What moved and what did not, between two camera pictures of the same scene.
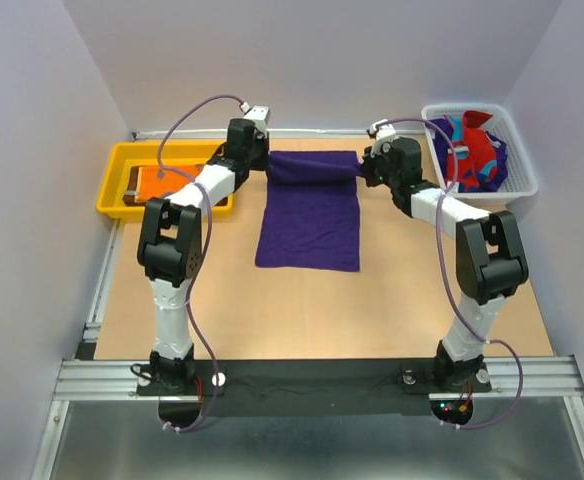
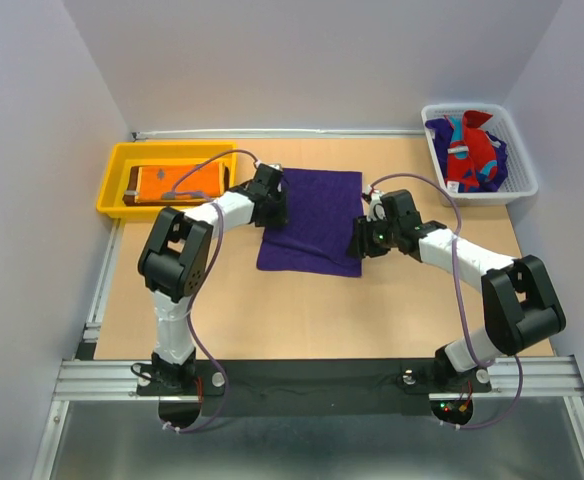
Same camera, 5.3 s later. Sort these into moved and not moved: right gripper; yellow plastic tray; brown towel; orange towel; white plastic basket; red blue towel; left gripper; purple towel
Moved: purple towel; left gripper; right gripper
Not moved: yellow plastic tray; white plastic basket; red blue towel; brown towel; orange towel
